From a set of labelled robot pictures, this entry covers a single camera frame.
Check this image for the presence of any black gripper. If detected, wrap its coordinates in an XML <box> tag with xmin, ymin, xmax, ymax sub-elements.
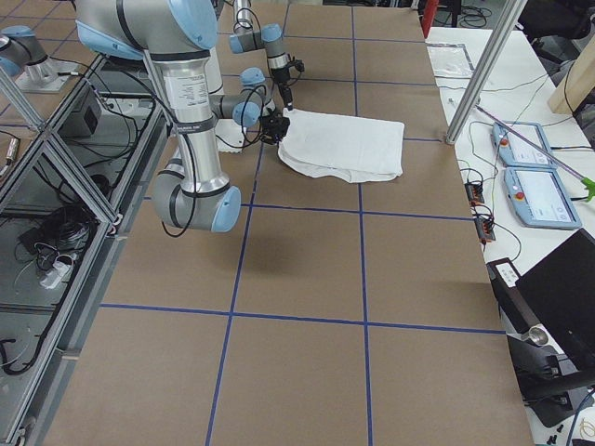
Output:
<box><xmin>259</xmin><ymin>111</ymin><xmax>290</xmax><ymax>145</ymax></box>
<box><xmin>271</xmin><ymin>65</ymin><xmax>294</xmax><ymax>111</ymax></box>

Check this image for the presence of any white long-sleeve printed shirt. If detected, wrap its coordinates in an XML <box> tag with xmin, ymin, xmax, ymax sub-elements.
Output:
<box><xmin>278</xmin><ymin>109</ymin><xmax>404</xmax><ymax>183</ymax></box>

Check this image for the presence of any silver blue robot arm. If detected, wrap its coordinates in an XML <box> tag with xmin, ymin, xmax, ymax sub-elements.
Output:
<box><xmin>76</xmin><ymin>1</ymin><xmax>289</xmax><ymax>232</ymax></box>
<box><xmin>229</xmin><ymin>1</ymin><xmax>304</xmax><ymax>111</ymax></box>

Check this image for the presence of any clear plastic bag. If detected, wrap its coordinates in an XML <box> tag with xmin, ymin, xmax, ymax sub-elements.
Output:
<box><xmin>427</xmin><ymin>43</ymin><xmax>474</xmax><ymax>79</ymax></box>

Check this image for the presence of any red cylinder object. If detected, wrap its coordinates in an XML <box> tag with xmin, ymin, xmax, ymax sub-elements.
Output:
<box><xmin>420</xmin><ymin>0</ymin><xmax>440</xmax><ymax>38</ymax></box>

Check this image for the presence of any grey orange usb hub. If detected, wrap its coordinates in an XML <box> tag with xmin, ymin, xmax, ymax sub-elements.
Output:
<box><xmin>464</xmin><ymin>182</ymin><xmax>485</xmax><ymax>206</ymax></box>

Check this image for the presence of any upper blue teach pendant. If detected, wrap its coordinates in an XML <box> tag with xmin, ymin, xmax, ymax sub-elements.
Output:
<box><xmin>492</xmin><ymin>122</ymin><xmax>556</xmax><ymax>169</ymax></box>

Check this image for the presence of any blue teach pendant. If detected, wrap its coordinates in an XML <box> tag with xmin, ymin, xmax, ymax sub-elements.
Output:
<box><xmin>492</xmin><ymin>122</ymin><xmax>556</xmax><ymax>169</ymax></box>
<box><xmin>504</xmin><ymin>167</ymin><xmax>582</xmax><ymax>230</ymax></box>

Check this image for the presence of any lower blue teach pendant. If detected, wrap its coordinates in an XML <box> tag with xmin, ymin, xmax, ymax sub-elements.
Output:
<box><xmin>504</xmin><ymin>167</ymin><xmax>582</xmax><ymax>230</ymax></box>

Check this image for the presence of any reacher grabber stick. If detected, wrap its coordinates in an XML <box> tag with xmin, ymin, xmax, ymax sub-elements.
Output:
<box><xmin>473</xmin><ymin>104</ymin><xmax>594</xmax><ymax>202</ymax></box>

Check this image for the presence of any black laptop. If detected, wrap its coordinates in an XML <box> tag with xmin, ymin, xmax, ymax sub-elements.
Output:
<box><xmin>516</xmin><ymin>229</ymin><xmax>594</xmax><ymax>370</ymax></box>

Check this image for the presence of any aluminium frame post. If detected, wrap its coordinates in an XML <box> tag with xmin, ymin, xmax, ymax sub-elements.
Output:
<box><xmin>445</xmin><ymin>0</ymin><xmax>527</xmax><ymax>145</ymax></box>

